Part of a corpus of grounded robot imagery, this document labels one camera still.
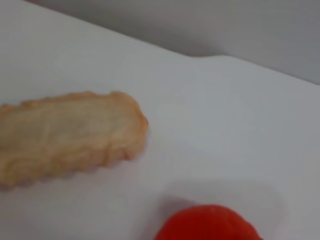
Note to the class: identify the orange toy fruit with stem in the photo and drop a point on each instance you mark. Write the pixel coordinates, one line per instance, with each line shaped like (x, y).
(207, 225)

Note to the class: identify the long beige bread loaf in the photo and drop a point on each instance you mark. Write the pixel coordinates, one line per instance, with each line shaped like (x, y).
(62, 135)

